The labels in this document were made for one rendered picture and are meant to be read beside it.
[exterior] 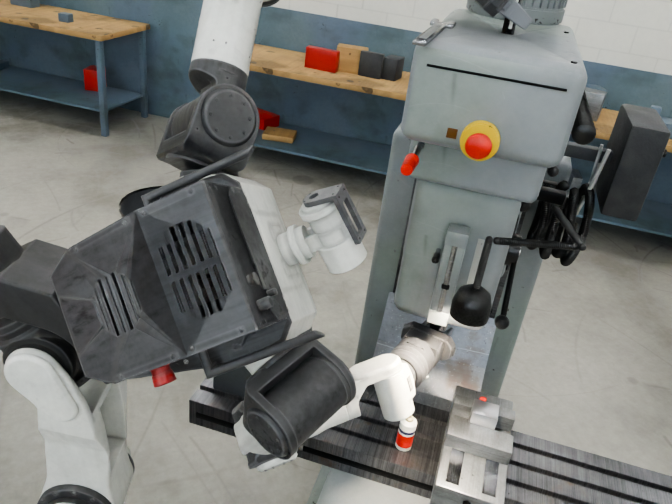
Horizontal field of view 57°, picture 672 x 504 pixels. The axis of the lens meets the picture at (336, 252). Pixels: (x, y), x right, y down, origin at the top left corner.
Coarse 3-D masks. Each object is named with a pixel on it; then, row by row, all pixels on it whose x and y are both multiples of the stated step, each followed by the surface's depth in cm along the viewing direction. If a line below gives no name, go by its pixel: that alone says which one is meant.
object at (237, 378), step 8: (240, 368) 156; (216, 376) 160; (224, 376) 159; (232, 376) 158; (240, 376) 158; (248, 376) 157; (216, 384) 161; (224, 384) 160; (232, 384) 160; (240, 384) 159; (232, 392) 161; (240, 392) 160
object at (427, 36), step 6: (432, 24) 106; (438, 24) 104; (444, 24) 104; (450, 24) 105; (426, 30) 97; (432, 30) 97; (438, 30) 98; (420, 36) 91; (426, 36) 92; (432, 36) 93; (414, 42) 89; (420, 42) 88; (426, 42) 89
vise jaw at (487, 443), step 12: (456, 420) 147; (456, 432) 143; (468, 432) 144; (480, 432) 144; (492, 432) 145; (444, 444) 145; (456, 444) 143; (468, 444) 142; (480, 444) 141; (492, 444) 142; (504, 444) 142; (480, 456) 143; (492, 456) 142; (504, 456) 141
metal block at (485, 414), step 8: (480, 400) 149; (472, 408) 148; (480, 408) 147; (488, 408) 147; (496, 408) 148; (472, 416) 146; (480, 416) 145; (488, 416) 145; (496, 416) 145; (480, 424) 146; (488, 424) 146
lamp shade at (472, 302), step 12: (468, 288) 112; (480, 288) 112; (456, 300) 112; (468, 300) 110; (480, 300) 110; (456, 312) 112; (468, 312) 110; (480, 312) 110; (468, 324) 112; (480, 324) 112
